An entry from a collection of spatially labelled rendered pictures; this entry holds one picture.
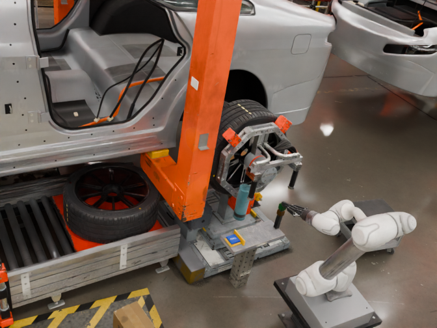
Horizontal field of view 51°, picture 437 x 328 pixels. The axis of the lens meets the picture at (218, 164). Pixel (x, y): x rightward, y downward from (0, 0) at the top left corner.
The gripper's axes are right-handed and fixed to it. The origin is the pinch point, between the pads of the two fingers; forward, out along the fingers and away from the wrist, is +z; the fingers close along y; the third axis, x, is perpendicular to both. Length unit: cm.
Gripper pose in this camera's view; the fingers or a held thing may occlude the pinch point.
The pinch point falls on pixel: (286, 205)
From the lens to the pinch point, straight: 305.6
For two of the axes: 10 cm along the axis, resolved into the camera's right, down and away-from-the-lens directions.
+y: -7.9, 2.2, -5.7
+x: 0.0, 9.3, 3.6
